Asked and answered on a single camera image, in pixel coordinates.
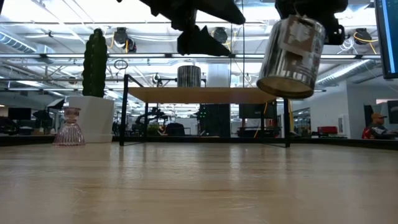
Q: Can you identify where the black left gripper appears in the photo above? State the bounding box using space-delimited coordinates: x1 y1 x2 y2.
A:
138 0 246 57

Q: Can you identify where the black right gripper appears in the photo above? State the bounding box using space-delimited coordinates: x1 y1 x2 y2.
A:
275 0 349 46

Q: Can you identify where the ribbed silver candle holder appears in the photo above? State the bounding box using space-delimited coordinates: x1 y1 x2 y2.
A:
177 65 202 88
256 14 326 100

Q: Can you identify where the pink ribbed glass candle holder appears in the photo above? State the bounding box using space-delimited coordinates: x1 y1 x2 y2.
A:
52 107 86 147

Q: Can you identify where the computer monitor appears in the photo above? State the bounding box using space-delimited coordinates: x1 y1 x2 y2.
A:
374 0 398 80

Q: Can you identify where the black background cabinet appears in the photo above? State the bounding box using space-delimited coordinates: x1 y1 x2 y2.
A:
199 104 231 138

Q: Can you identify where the red background box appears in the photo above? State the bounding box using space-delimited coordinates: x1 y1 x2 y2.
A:
317 126 338 135

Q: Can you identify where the seated person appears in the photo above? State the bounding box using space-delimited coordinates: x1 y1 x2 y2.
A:
361 112 398 140

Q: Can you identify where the green cactus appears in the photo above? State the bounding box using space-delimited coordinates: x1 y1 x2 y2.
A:
81 28 109 99

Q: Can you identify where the white planter pot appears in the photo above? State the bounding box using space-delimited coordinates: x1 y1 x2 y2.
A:
68 95 115 144

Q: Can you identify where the dark background monitor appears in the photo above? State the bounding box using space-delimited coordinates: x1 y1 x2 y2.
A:
7 108 32 121

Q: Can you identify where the black ceiling cable reel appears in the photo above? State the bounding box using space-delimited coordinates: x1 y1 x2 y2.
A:
354 27 373 44
113 27 137 54
212 27 229 45

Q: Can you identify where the wooden shelf with black frame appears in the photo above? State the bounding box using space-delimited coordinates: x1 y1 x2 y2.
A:
119 73 292 149

